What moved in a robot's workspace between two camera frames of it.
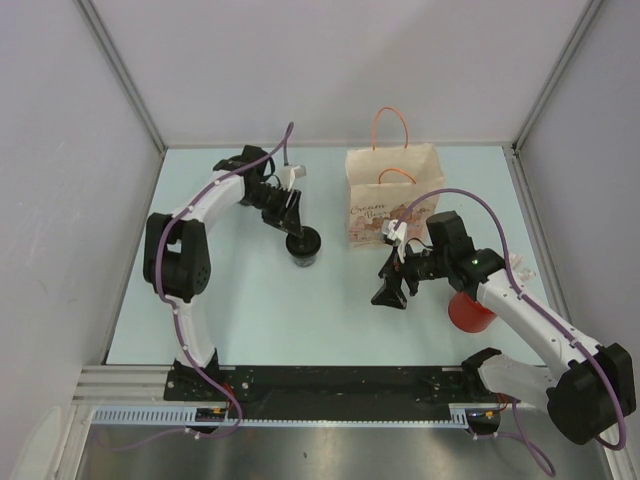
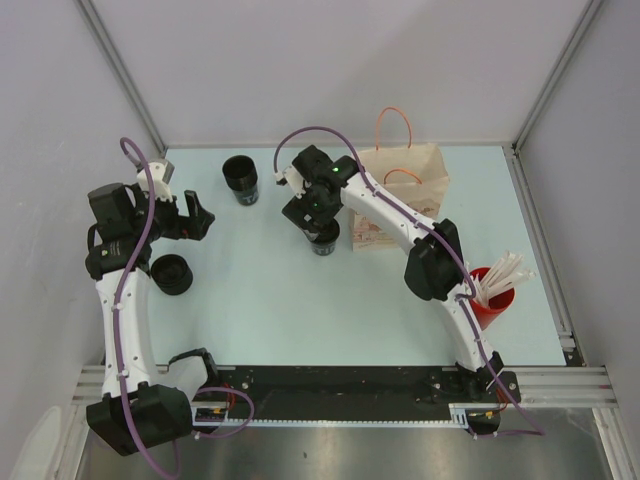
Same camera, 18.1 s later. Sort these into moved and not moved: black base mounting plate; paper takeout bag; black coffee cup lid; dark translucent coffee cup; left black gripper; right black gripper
Moved: black coffee cup lid; dark translucent coffee cup; left black gripper; right black gripper
Not moved: black base mounting plate; paper takeout bag
